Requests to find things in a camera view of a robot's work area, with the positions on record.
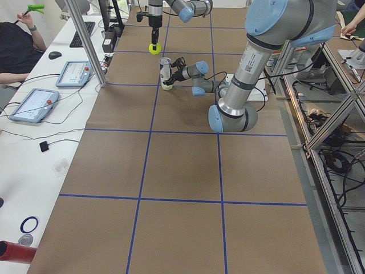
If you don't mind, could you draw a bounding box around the green grabber tool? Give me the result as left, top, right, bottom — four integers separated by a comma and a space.
24, 4, 44, 15

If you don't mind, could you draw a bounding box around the small black square device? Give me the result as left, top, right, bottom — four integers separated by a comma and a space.
39, 141, 49, 152

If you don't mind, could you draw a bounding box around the black box with label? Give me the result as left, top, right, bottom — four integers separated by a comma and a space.
102, 31, 117, 53

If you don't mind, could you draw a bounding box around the black monitor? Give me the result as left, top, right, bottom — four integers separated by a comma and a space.
98, 0, 124, 38

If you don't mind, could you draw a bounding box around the blue tape ring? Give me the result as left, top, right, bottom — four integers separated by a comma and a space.
19, 216, 39, 233

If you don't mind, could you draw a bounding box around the far blue teach pendant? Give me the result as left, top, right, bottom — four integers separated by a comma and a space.
55, 61, 93, 88

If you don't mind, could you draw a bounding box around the small orange electronics board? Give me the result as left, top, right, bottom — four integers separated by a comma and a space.
103, 55, 112, 67

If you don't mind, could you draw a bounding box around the person in black shirt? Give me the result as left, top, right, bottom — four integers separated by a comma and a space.
1, 21, 46, 108

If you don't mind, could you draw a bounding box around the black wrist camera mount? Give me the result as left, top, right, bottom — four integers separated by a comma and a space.
136, 11, 149, 23

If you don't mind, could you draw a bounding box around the blue teach pendant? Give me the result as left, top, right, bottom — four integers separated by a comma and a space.
55, 61, 93, 88
9, 88, 60, 123

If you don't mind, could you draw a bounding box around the white blue tennis ball can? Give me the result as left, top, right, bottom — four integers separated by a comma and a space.
159, 57, 171, 87

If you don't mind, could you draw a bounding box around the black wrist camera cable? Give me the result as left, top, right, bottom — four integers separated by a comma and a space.
204, 71, 229, 86

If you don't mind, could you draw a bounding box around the red cylinder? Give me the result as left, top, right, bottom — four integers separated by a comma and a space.
1, 241, 37, 264

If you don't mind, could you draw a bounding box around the black computer mouse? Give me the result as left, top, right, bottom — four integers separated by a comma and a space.
48, 51, 62, 60

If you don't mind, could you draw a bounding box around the aluminium frame post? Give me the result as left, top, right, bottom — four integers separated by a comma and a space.
65, 0, 106, 87

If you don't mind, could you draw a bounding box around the black keyboard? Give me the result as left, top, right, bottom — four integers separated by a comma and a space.
69, 21, 96, 48

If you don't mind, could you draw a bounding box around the near blue teach pendant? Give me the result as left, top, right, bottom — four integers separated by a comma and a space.
9, 88, 60, 123

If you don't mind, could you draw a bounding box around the yellow Roland Garros tennis ball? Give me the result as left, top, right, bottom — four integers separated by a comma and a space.
148, 43, 161, 55

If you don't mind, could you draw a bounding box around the person's hand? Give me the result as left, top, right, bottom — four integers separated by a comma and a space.
17, 13, 35, 30

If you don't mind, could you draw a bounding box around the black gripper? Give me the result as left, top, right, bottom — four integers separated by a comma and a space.
148, 14, 162, 46
163, 70, 185, 85

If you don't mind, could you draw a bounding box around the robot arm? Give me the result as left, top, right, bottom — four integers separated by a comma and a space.
160, 1, 337, 132
147, 0, 213, 48

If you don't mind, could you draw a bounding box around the aluminium truss frame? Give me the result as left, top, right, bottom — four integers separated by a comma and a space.
274, 35, 364, 273

